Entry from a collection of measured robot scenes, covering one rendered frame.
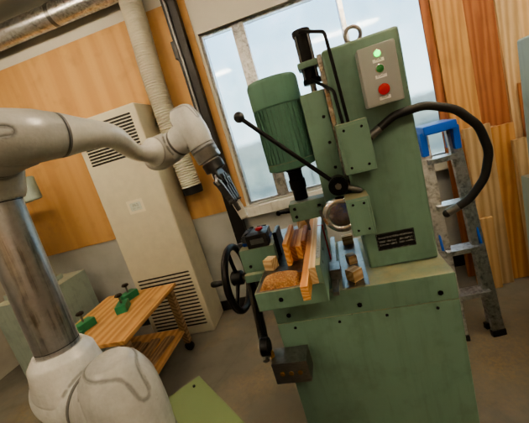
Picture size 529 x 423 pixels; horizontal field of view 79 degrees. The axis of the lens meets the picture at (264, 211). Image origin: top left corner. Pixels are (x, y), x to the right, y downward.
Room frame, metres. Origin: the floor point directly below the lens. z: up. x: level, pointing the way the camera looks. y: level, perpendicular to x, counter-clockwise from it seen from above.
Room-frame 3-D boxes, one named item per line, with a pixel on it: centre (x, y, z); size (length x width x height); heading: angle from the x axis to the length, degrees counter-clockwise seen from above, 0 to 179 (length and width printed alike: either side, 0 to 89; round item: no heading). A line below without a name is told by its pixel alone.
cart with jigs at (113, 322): (1.92, 1.11, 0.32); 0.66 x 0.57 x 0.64; 168
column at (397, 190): (1.09, -0.43, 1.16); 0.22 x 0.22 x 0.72; 76
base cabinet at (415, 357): (1.14, -0.26, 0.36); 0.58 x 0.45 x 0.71; 76
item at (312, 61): (1.13, -0.28, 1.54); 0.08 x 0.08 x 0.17; 76
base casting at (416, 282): (1.13, -0.26, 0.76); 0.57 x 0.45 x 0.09; 76
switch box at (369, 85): (0.95, -0.42, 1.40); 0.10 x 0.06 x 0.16; 76
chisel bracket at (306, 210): (1.16, -0.16, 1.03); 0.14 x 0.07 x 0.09; 76
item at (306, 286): (1.05, -0.12, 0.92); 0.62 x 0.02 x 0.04; 166
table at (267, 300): (1.15, -0.03, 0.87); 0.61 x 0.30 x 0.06; 166
